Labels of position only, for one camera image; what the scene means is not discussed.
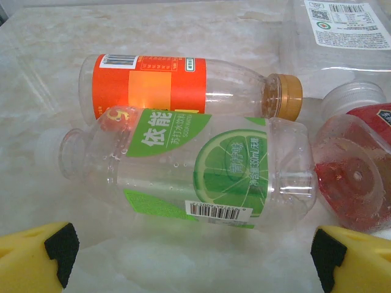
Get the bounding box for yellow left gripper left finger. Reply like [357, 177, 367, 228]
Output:
[0, 222, 81, 293]

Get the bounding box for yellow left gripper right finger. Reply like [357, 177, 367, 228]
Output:
[310, 225, 391, 293]

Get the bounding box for red yellow drink carton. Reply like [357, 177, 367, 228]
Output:
[314, 81, 391, 235]

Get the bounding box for green lime label bottle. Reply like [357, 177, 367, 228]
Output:
[35, 106, 319, 230]

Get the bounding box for orange label bottle gold cap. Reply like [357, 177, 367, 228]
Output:
[78, 54, 304, 126]

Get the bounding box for clear bottle white label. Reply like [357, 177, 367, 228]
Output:
[279, 0, 391, 101]

